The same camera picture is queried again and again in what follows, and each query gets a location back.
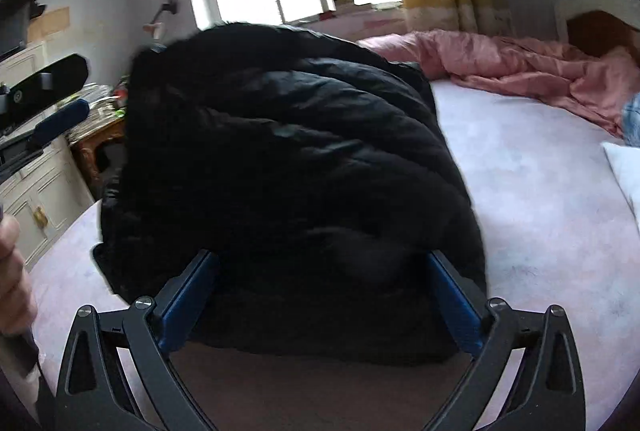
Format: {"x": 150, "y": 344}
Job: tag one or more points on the left hand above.
{"x": 18, "y": 307}

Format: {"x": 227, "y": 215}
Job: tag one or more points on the black quilted down jacket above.
{"x": 315, "y": 173}

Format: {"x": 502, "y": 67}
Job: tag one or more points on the pink wall lamp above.
{"x": 155, "y": 27}

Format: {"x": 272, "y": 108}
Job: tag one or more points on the blue plaid folded garment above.
{"x": 631, "y": 121}

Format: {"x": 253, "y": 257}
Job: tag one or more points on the wooden carved headboard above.
{"x": 596, "y": 27}

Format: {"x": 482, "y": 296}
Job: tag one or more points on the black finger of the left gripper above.
{"x": 58, "y": 124}

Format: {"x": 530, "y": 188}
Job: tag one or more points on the bed with pink sheet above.
{"x": 557, "y": 229}

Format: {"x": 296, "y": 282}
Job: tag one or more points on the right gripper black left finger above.
{"x": 93, "y": 392}

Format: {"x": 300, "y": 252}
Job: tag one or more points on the ornate wooden side table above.
{"x": 99, "y": 154}

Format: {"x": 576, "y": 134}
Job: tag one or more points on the stack of papers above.
{"x": 102, "y": 110}

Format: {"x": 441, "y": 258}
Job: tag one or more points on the black bag on cabinet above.
{"x": 15, "y": 17}

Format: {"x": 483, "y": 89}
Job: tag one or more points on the books on window sill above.
{"x": 344, "y": 8}

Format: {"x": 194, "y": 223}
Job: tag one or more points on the pink quilt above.
{"x": 594, "y": 88}

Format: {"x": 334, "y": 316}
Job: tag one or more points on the cream cabinet with gold handles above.
{"x": 49, "y": 194}

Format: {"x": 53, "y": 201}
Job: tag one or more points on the white folded garment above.
{"x": 625, "y": 165}

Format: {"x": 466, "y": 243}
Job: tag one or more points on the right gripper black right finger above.
{"x": 547, "y": 392}

